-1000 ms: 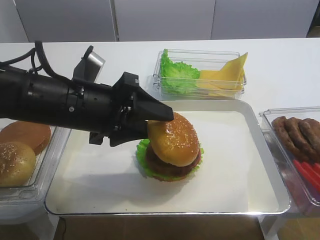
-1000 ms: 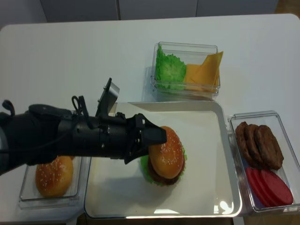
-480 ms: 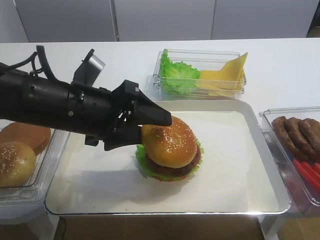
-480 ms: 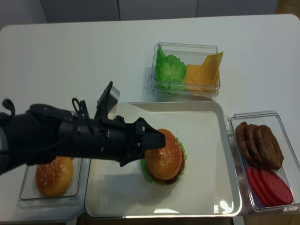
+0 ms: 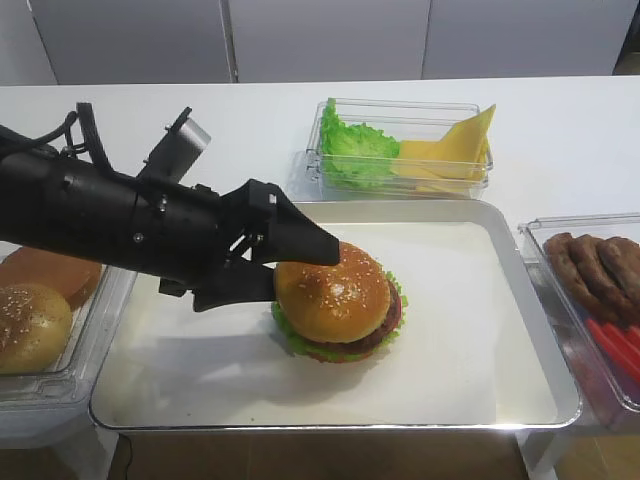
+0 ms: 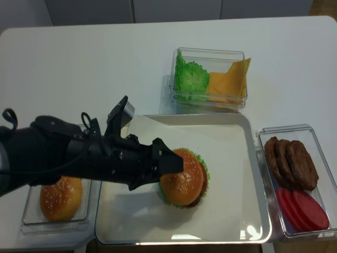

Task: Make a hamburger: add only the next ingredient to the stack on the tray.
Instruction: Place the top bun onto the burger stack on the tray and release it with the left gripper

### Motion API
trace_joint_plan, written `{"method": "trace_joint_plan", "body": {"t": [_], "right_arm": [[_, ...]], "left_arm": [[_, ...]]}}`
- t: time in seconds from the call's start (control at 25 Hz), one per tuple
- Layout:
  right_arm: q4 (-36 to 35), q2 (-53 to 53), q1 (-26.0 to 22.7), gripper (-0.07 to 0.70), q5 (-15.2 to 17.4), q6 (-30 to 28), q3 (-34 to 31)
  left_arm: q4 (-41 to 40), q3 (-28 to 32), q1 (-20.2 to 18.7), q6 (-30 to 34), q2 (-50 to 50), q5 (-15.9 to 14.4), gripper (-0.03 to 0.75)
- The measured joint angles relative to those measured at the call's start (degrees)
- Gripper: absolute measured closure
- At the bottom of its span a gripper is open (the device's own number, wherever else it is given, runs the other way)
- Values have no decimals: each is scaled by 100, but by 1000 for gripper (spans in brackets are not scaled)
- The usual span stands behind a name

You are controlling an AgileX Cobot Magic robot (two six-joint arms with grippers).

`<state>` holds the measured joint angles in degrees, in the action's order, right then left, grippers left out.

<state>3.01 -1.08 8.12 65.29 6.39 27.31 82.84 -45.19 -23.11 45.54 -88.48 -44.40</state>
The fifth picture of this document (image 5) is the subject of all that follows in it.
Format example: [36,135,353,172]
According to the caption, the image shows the left brown patty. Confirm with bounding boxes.
[544,232,619,323]

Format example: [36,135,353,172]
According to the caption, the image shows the green lettuce leaf in container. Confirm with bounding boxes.
[320,98,400,190]

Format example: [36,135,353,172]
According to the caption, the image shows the middle red tomato slice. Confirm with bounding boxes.
[603,323,639,375]

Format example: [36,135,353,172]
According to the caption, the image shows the clear lettuce and cheese container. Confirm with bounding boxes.
[305,98,496,199]

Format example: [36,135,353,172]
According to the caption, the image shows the sesame seed top bun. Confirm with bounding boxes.
[275,242,392,343]

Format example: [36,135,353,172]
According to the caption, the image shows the left red tomato slice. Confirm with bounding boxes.
[586,318,639,390]

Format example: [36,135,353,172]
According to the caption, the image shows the right red tomato slice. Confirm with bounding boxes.
[625,325,640,348]

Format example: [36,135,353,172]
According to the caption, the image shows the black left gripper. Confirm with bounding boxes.
[130,179,340,313]

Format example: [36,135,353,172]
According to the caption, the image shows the right brown patty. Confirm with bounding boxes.
[597,237,639,303]

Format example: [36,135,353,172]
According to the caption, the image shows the middle brown patty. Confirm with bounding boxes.
[570,235,639,324]

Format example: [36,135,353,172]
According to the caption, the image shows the bottom bun of burger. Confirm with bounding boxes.
[307,352,372,364]

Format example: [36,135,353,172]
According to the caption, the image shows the yellow cheese slice upright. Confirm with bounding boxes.
[432,104,496,181]

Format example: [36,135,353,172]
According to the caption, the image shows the green lettuce under patty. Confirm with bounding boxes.
[271,271,408,357]

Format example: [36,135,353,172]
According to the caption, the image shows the yellow cheese slice flat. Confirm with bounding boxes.
[391,140,486,193]

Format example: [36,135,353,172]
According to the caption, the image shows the red tomato slice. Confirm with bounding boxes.
[603,323,639,375]
[586,318,639,390]
[625,325,640,348]

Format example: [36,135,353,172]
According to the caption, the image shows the plain brown bun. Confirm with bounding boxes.
[1,247,102,311]

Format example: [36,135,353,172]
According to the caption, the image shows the silver metal tray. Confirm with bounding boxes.
[90,200,582,430]

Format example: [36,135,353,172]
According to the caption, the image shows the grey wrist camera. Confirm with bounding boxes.
[137,107,211,183]

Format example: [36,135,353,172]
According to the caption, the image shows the brown patty on burger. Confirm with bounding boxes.
[308,281,402,354]

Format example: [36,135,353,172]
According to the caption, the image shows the clear bun container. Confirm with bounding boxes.
[1,243,136,413]

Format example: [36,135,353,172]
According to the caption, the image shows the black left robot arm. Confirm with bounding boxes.
[1,102,340,312]

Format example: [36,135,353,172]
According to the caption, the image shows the sesame seed bun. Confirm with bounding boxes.
[1,284,73,375]
[275,242,392,343]

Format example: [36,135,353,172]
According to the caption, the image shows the white parchment paper sheet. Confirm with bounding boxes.
[120,223,509,426]

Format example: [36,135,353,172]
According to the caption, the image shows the clear patty and tomato container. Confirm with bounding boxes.
[518,213,639,434]

